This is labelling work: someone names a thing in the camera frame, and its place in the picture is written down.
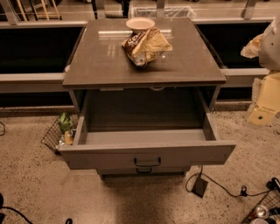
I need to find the black cable left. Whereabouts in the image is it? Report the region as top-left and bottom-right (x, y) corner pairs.
(0, 192), (74, 224)

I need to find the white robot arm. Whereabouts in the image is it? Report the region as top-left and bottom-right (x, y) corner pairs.
(247, 15), (280, 126)

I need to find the wooden chair frame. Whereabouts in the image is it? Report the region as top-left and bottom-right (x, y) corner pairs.
(15, 0), (62, 22)

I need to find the small yellow bottle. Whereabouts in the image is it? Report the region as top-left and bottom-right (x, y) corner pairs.
(64, 130), (74, 145)

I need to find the black wire basket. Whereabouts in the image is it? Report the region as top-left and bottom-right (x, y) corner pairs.
(40, 114), (79, 152)
(241, 190), (280, 224)

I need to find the grey top drawer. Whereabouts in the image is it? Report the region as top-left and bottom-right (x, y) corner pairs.
(59, 87), (235, 173)

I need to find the black wire basket left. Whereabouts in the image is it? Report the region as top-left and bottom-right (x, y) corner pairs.
(40, 114), (79, 152)

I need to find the crumpled brown chip bag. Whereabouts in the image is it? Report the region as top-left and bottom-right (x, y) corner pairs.
(122, 27), (172, 67)

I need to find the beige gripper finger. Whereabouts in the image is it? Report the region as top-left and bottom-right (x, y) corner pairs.
(247, 105), (276, 126)

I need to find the black floor box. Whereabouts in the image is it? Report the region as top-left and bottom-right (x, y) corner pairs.
(192, 175), (208, 198)

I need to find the green leafy item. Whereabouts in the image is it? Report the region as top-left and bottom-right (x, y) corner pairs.
(58, 113), (73, 133)

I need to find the black wire basket right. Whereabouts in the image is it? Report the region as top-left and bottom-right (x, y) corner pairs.
(241, 190), (280, 224)

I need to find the grey drawer cabinet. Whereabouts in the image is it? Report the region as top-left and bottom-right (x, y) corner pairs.
(63, 18), (226, 177)

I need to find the black cable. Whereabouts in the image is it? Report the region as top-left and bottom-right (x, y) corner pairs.
(185, 165), (274, 199)
(0, 192), (74, 224)

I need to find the white ceramic bowl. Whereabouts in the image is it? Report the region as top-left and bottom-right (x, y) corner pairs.
(126, 17), (155, 34)

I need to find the black cable right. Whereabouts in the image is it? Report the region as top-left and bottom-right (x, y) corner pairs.
(185, 165), (274, 199)

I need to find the silver can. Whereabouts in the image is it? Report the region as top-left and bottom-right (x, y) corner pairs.
(255, 205), (270, 219)

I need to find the clear plastic bin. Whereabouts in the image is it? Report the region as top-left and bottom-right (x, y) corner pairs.
(129, 5), (196, 18)

